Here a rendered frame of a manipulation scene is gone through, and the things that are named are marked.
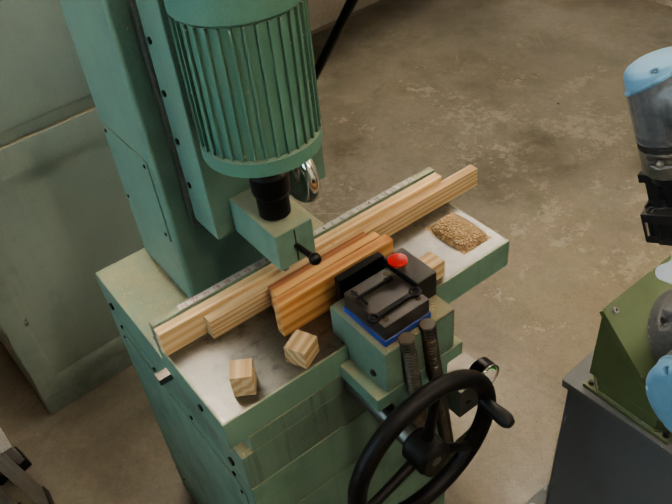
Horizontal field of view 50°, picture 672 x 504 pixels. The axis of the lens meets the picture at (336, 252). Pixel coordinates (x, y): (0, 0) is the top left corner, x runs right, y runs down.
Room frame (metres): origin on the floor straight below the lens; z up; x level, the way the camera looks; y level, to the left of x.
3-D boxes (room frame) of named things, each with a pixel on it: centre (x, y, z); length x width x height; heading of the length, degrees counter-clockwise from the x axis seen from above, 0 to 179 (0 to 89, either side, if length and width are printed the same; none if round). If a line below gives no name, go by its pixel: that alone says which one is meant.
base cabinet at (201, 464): (1.00, 0.15, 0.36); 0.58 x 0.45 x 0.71; 33
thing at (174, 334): (0.95, 0.04, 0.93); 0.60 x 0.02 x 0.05; 123
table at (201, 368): (0.85, -0.03, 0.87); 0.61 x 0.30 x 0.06; 123
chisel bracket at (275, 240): (0.92, 0.10, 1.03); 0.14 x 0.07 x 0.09; 33
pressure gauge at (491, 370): (0.86, -0.25, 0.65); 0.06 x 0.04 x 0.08; 123
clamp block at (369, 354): (0.77, -0.07, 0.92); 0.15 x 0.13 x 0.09; 123
